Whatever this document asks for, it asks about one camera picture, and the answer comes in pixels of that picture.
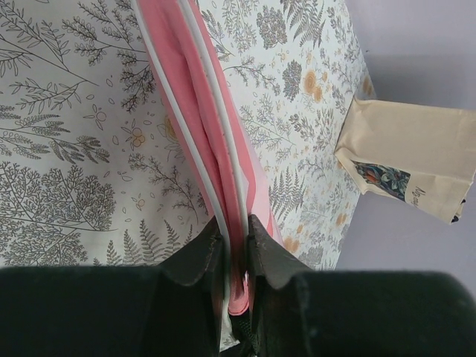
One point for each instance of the pink racket bag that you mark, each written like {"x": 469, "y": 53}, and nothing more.
{"x": 205, "y": 120}

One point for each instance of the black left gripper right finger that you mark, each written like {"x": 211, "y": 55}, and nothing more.
{"x": 297, "y": 311}

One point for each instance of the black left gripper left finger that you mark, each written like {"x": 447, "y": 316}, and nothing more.
{"x": 170, "y": 309}

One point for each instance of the beige canvas tote bag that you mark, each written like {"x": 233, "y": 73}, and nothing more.
{"x": 423, "y": 156}

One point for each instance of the floral table cloth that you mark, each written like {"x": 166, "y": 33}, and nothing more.
{"x": 92, "y": 171}

